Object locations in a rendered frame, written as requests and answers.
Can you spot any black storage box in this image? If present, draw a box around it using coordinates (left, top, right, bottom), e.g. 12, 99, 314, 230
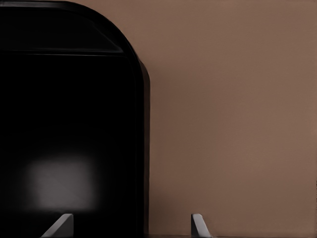
0, 0, 151, 238

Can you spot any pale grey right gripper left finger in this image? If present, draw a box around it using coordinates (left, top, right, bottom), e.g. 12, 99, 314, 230
41, 213, 74, 238

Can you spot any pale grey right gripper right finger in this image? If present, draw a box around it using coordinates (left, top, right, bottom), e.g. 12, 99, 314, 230
191, 213, 212, 238

